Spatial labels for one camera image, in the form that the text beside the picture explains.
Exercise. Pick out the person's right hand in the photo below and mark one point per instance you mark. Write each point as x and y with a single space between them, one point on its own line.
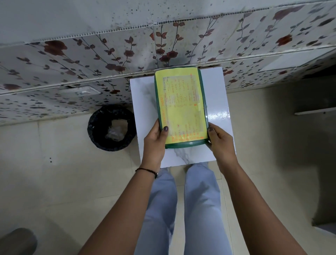
223 147

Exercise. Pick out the person's left hand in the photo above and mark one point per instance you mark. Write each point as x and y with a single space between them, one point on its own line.
153 147

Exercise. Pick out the person's right thumb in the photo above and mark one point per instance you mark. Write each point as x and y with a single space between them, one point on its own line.
211 134

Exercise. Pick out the person's left thumb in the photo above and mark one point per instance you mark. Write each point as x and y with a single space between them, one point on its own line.
164 134

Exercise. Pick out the green tray with yellow sheet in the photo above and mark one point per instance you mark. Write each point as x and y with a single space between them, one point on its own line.
179 105

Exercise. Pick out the person's right forearm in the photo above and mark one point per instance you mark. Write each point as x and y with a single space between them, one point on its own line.
259 210

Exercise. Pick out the person's left forearm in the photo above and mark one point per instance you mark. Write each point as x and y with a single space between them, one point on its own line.
118 212

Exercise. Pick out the white marble-look table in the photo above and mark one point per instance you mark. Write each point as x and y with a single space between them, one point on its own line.
181 155

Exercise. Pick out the black wrist band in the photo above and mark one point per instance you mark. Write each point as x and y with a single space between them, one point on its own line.
147 170

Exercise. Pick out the crumpled clear plastic wrapper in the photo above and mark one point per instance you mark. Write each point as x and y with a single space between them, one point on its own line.
115 132

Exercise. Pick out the black trash bin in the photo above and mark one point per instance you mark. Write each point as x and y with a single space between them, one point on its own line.
111 128

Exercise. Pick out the person's light blue jeans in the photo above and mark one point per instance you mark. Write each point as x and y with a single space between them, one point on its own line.
183 210

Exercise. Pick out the grey round stool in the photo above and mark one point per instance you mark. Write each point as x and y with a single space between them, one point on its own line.
15 241

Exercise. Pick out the white wall switch plate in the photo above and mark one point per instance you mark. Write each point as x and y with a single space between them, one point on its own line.
86 91

